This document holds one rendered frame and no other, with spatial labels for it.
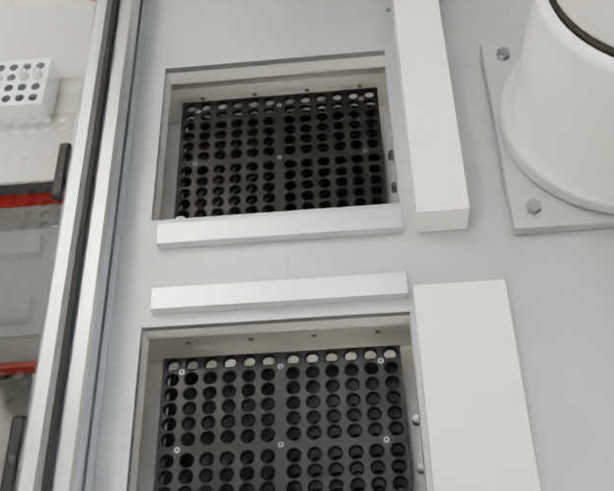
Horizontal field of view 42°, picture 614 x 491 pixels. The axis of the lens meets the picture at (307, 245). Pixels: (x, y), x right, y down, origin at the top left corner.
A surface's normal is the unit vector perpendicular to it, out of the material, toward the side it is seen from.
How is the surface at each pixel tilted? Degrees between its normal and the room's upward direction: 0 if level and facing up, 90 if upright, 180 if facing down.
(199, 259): 0
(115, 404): 0
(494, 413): 0
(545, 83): 90
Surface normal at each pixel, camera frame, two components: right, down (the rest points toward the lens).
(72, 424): -0.10, -0.51
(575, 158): -0.65, 0.69
